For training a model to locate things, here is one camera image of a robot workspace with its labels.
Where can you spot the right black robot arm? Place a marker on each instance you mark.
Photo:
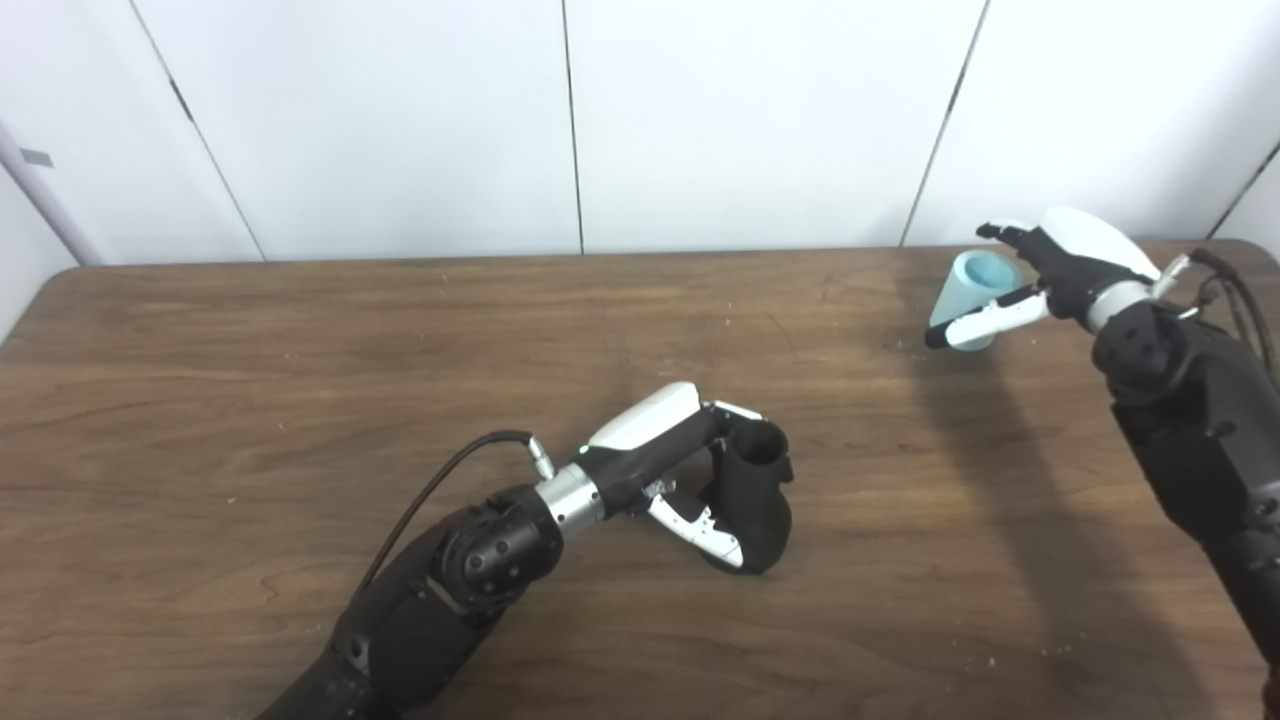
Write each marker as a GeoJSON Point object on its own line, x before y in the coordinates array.
{"type": "Point", "coordinates": [1200, 420]}

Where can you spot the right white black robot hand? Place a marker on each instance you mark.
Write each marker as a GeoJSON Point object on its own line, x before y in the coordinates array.
{"type": "Point", "coordinates": [1075, 265]}

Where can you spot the black flared nozzle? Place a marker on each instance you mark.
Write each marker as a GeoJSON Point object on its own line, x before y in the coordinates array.
{"type": "Point", "coordinates": [765, 520]}

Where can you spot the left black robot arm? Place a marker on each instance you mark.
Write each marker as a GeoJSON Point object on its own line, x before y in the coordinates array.
{"type": "Point", "coordinates": [430, 620]}

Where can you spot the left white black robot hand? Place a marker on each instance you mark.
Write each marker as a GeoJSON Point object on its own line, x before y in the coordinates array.
{"type": "Point", "coordinates": [650, 450]}

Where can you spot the light blue cylinder cup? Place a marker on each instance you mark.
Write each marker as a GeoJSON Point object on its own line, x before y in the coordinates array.
{"type": "Point", "coordinates": [975, 285]}

